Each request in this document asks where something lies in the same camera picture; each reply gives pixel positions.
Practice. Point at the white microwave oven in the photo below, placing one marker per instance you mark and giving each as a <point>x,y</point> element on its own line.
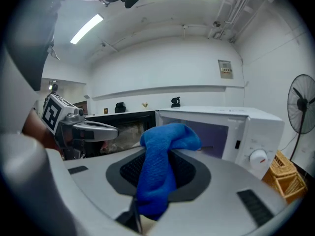
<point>258,131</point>

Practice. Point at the blue cloth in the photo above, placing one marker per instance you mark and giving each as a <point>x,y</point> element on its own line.
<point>157,176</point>

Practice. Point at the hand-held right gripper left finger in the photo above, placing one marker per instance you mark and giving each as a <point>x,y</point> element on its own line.
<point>93,181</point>

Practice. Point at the long ceiling light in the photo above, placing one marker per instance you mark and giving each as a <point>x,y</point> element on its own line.
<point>86,29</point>

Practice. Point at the person's left forearm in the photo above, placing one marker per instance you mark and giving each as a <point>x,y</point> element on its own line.
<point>37,129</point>

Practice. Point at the small picture frame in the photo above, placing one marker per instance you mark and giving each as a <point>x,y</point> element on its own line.
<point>106,111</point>

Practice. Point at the grey wall electrical panel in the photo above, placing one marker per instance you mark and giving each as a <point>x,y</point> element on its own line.
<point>225,69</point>

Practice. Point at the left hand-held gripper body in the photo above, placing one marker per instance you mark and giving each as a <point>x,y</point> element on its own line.
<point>53,112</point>

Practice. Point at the wicker desk organizer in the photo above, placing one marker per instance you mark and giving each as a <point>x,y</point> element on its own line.
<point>288,181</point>

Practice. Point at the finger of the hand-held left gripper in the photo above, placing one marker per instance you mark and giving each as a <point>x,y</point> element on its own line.
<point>103,131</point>

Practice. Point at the black floor fan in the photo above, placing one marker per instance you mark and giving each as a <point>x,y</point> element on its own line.
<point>301,104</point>

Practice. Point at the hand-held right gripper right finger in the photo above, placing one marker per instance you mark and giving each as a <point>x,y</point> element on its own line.
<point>221,205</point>

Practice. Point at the white ceiling pipes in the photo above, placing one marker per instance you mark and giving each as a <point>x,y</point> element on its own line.
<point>236,8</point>

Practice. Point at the person's black clothing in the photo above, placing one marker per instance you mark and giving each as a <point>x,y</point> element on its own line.
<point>32,45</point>

